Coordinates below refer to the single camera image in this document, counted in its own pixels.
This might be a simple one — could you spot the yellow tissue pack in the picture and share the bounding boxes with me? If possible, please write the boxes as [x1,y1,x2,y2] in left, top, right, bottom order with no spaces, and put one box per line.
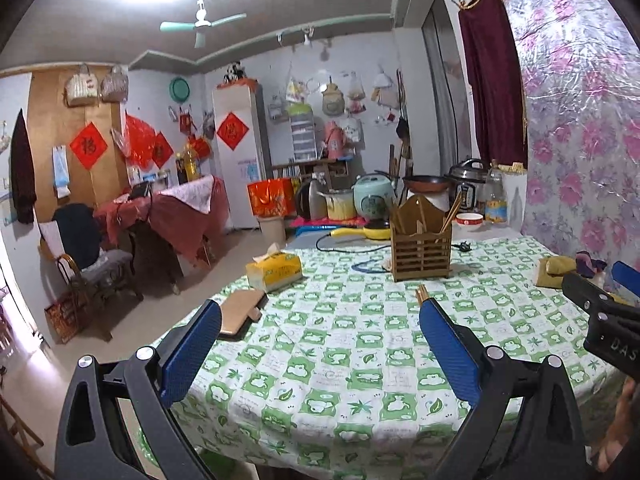
[245,242,303,293]

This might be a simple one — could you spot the black silver pressure cooker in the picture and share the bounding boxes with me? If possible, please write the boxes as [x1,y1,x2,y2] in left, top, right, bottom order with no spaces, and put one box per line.
[446,158,488,216]

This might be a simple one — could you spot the woven handbag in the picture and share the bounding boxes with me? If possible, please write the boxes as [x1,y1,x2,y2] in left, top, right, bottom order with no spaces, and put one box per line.
[100,65,130,102]
[65,63,98,107]

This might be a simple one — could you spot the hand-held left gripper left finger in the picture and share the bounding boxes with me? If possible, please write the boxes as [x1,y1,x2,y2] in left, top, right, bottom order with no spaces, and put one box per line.
[54,299,223,480]

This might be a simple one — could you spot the yellow cooking oil bottle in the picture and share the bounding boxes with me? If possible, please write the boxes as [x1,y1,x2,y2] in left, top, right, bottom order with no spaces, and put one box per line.
[184,141,201,181]

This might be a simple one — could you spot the brown frying pan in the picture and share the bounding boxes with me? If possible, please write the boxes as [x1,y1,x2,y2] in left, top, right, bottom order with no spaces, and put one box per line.
[402,175,451,193]

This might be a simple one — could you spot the metal chair with cushion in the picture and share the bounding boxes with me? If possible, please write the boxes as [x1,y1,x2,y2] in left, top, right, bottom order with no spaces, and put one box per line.
[40,202,143,311]

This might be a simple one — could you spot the mint green rice cooker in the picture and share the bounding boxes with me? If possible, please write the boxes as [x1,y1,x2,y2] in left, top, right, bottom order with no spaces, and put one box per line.
[352,172,393,221]

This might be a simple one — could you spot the pink thermos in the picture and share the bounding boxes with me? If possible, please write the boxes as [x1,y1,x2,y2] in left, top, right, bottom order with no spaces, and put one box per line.
[324,121,346,158]

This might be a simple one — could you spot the hanging white plastic bag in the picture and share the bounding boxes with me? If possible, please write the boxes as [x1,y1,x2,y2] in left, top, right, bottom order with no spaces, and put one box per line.
[372,72,396,108]

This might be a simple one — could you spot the pink mat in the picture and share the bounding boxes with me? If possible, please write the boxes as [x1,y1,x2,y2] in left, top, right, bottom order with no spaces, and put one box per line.
[291,217,361,228]

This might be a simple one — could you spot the plastic drawer unit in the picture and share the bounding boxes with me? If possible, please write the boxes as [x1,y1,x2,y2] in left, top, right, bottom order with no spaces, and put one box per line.
[290,102,316,161]

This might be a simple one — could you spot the floral plastic-wrapped mattress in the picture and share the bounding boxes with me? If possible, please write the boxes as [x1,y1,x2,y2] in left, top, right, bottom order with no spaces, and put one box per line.
[492,0,640,311]

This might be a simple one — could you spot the red gift bag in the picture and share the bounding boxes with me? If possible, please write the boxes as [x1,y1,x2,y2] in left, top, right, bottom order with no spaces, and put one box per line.
[247,178,296,217]

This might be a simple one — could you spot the yellow electric frying pan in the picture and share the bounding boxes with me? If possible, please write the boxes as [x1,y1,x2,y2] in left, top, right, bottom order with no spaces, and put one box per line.
[327,225,393,242]

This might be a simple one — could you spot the red cloth covered table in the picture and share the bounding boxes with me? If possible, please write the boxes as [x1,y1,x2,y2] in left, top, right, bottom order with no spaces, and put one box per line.
[95,176,228,261]

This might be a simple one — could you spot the bundle of wooden chopsticks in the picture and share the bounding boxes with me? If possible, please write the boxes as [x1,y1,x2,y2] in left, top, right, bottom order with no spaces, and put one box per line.
[392,192,463,237]

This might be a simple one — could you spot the olive yellow mitten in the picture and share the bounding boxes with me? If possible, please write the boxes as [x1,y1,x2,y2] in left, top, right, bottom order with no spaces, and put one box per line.
[537,255,581,288]

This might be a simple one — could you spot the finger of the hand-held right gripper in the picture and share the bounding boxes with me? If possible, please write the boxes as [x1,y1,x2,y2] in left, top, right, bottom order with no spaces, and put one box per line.
[611,260,640,307]
[561,272,619,319]

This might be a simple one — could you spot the hanging beige cloth holder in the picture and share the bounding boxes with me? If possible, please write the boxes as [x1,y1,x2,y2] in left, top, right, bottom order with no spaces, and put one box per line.
[321,77,343,113]

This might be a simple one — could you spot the clear plastic oil bottle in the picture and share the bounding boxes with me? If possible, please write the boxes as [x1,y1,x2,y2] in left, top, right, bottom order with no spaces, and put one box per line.
[484,160,508,224]

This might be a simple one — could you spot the white floral cloth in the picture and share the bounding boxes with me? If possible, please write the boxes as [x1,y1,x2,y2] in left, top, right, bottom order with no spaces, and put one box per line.
[160,176,216,213]

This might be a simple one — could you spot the yellow pot with steel lid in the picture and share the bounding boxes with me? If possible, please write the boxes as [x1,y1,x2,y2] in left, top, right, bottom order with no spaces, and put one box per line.
[325,189,357,221]

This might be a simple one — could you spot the maroon curtain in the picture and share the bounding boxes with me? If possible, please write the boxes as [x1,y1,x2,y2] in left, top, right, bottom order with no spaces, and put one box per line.
[457,0,528,171]

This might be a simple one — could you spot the wooden chopstick holder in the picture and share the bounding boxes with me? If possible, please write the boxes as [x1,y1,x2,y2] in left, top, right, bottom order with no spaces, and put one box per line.
[389,194,453,282]

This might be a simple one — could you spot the dark garment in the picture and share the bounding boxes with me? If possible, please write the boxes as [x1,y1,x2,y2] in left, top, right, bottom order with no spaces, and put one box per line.
[52,203,103,268]

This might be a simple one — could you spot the white refrigerator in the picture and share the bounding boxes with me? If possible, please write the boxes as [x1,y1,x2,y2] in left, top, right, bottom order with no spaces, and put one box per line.
[212,82,271,231]

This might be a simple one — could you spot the blue white towel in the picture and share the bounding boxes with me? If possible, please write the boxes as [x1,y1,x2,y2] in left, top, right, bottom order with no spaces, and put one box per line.
[52,145,71,198]

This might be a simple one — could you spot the wooden shelf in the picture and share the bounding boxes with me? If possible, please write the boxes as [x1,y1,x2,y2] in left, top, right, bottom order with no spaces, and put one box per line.
[272,157,351,181]

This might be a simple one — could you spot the steel electric kettle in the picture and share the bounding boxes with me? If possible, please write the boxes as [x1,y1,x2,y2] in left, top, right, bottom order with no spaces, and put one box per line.
[295,179,328,221]

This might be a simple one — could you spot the red diamond paper decoration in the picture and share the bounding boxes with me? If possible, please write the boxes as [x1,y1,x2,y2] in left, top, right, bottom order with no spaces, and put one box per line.
[151,131,174,169]
[216,112,250,151]
[70,121,108,170]

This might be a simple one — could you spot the person's right hand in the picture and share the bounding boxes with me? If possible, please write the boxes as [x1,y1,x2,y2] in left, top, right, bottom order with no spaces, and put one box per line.
[597,377,640,473]

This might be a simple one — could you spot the white waste bin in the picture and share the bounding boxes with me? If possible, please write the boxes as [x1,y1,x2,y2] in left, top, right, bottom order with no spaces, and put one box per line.
[257,215,287,243]

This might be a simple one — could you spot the purple cloth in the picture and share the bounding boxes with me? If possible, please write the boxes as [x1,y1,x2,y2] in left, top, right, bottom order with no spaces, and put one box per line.
[575,251,608,277]

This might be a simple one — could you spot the teal ceiling fan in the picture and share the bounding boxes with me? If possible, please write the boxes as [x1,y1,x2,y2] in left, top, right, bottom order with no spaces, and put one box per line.
[160,0,247,48]

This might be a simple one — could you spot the wooden boards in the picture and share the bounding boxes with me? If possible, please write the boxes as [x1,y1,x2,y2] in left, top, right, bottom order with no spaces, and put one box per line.
[390,142,413,181]

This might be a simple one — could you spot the red plastic bag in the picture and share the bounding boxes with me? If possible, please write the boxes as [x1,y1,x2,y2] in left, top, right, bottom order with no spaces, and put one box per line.
[122,114,156,166]

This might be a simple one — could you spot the black power cable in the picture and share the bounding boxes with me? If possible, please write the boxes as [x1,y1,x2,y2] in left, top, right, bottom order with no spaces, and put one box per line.
[315,232,473,254]

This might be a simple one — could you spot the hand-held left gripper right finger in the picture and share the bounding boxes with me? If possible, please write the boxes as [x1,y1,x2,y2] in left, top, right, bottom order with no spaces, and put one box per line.
[418,296,588,480]

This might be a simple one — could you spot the dark hanging coat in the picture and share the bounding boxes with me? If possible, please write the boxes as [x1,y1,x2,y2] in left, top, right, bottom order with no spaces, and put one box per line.
[10,109,38,225]

